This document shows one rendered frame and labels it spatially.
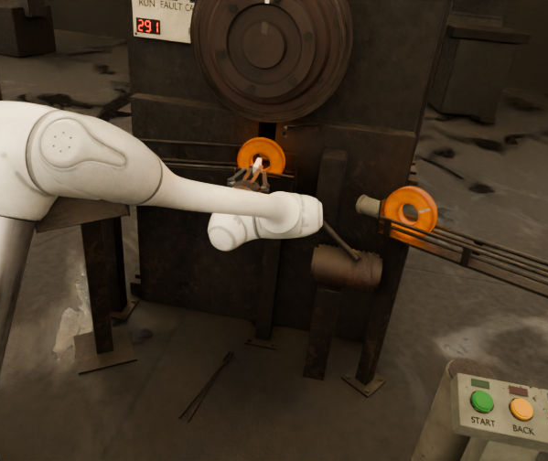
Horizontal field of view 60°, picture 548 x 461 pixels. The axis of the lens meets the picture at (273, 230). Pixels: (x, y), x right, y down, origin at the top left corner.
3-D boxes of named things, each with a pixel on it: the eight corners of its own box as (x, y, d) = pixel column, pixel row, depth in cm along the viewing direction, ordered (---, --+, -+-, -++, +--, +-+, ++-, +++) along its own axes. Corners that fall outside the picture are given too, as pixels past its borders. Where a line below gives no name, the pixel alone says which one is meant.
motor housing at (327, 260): (297, 353, 186) (316, 235, 159) (354, 364, 184) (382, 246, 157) (293, 378, 175) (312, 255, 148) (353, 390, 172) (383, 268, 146)
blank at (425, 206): (399, 240, 149) (393, 243, 147) (382, 193, 148) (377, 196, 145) (445, 230, 138) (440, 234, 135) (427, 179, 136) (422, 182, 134)
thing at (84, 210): (58, 339, 180) (26, 161, 145) (129, 325, 191) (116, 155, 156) (61, 379, 165) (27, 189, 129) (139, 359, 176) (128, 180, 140)
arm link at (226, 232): (223, 226, 134) (268, 223, 131) (207, 259, 122) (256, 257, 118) (214, 192, 129) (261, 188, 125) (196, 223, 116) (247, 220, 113)
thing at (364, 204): (365, 209, 157) (367, 192, 154) (389, 218, 151) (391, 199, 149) (354, 214, 153) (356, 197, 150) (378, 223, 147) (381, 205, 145)
